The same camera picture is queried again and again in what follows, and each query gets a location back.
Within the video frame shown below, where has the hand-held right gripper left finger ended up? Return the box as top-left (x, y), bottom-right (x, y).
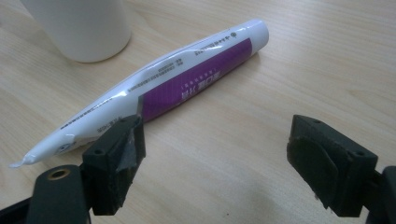
top-left (82, 114), bottom-right (147, 217)

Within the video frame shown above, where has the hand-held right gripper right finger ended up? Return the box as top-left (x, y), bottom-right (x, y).
top-left (286, 114), bottom-right (379, 218)

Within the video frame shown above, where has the white cup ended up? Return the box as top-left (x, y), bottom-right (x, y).
top-left (20, 0), bottom-right (133, 63)

